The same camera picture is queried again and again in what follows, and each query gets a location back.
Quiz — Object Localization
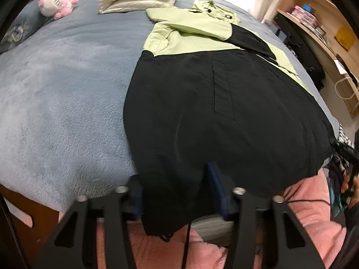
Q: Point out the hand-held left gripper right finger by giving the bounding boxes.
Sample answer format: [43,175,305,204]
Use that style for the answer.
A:
[206,163,327,269]

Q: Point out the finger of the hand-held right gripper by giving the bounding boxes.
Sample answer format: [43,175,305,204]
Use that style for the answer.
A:
[330,140,355,157]

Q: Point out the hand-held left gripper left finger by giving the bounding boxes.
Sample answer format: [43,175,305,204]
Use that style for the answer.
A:
[42,175,143,269]

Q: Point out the green and black hooded jacket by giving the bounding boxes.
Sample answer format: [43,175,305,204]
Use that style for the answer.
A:
[123,0,337,243]

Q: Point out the person's right hand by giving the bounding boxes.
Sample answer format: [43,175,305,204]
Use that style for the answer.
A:
[340,171,359,195]

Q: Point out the striped black white cloth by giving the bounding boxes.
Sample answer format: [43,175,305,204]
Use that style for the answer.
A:
[325,123,354,180]

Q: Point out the person's pink fleece clothing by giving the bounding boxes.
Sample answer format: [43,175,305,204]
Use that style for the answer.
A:
[94,169,354,269]

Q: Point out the black round pad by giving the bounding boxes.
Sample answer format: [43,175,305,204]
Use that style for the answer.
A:
[337,54,359,85]

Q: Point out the white paper sheet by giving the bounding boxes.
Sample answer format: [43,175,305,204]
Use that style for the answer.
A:
[334,59,348,75]

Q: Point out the black bag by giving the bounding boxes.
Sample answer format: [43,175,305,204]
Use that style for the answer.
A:
[273,13,326,90]

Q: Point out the yellow bag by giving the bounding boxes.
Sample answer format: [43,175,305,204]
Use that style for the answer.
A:
[335,25,357,51]

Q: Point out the bed with blue fleece cover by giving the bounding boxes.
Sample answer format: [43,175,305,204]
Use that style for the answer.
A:
[0,0,341,212]

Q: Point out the stack of pink boxes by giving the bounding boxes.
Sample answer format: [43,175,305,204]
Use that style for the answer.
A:
[290,5,319,30]

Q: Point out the wooden bookshelf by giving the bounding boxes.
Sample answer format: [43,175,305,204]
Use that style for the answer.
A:
[273,0,359,118]

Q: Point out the blue rolled fleece blanket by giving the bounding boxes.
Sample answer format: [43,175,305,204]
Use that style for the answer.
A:
[0,0,79,54]

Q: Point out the pink cat plush toy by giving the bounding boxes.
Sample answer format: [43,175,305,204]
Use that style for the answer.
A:
[38,0,79,21]

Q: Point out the black cable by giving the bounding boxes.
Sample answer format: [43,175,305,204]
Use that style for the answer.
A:
[285,198,334,206]

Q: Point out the white cable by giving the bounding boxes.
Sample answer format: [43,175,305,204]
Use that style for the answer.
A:
[335,77,359,100]

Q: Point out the wooden bed frame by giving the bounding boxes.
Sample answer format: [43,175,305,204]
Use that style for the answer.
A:
[0,183,68,269]

